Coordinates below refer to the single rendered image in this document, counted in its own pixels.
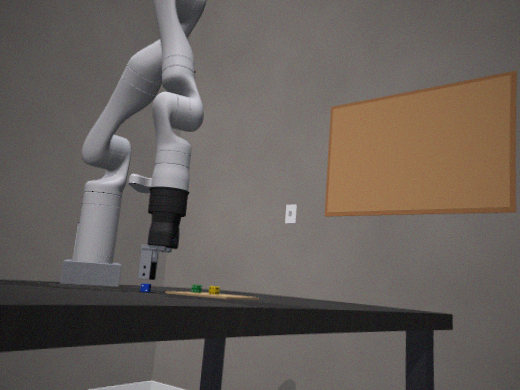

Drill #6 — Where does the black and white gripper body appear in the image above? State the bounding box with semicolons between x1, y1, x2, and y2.
128;163;189;249

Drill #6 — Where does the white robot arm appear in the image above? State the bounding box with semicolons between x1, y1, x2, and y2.
72;0;207;263

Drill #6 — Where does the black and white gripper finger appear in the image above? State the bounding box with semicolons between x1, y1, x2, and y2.
150;248;172;280
138;245;166;280

